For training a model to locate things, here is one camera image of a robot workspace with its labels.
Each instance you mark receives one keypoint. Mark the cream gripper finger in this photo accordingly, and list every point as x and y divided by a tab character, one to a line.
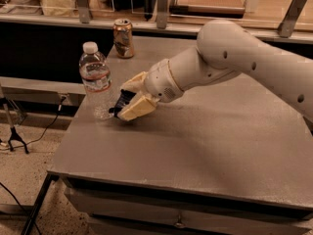
142	104
136	83

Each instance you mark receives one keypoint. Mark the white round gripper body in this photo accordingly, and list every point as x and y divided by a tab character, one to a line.
160	79

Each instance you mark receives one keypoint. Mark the dark blue rxbar wrapper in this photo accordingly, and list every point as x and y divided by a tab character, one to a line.
123	100

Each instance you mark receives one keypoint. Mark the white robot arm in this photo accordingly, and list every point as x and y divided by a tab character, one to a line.
223	51

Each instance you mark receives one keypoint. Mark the clear plastic water bottle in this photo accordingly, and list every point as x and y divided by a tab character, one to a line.
97	80

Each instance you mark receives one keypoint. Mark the crushed brown soda can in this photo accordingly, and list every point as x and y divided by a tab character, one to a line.
122	38

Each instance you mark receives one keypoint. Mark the grey metal table drawer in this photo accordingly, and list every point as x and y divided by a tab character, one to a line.
122	214

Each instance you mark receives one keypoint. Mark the black table leg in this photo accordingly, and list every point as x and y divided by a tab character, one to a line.
31	217

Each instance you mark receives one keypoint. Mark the black tripod stand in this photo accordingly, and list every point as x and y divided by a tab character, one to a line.
14	135

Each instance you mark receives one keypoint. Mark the grey metal bracket middle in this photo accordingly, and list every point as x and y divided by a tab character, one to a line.
161	14

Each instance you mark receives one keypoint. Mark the grey metal bracket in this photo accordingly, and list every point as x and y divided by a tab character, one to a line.
83	11
287	25
161	14

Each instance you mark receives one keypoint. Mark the grey metal bracket left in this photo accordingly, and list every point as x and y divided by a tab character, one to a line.
83	11

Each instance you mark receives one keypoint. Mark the grey metal bracket right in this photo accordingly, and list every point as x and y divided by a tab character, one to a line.
287	25

